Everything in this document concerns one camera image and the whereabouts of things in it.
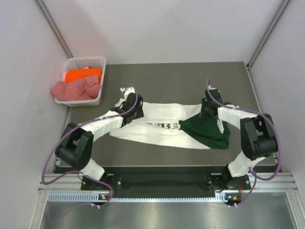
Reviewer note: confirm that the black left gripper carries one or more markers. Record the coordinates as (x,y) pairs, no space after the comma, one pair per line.
(139,113)

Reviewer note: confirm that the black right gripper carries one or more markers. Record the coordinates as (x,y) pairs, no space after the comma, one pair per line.
(204,114)

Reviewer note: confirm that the white green ringer t-shirt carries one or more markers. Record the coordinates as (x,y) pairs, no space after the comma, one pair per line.
(175,125)

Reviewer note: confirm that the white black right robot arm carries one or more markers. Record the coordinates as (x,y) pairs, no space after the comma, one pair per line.
(257,132)

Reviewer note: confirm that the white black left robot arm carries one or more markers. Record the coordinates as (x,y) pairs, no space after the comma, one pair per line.
(75,148)

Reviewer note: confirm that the pink crumpled t-shirt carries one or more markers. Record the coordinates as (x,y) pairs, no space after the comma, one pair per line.
(86,88)

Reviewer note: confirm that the white plastic laundry basket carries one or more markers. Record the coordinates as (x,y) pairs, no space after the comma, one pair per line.
(79,63)

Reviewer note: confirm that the orange folded t-shirt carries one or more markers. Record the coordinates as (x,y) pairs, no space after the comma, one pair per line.
(75,74)

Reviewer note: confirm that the light pink garment in basket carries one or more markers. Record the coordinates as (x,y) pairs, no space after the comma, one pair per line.
(63,75)

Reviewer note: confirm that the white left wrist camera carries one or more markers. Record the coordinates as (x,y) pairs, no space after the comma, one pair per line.
(126,91)

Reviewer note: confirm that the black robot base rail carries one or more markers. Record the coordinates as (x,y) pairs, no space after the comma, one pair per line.
(168,181)

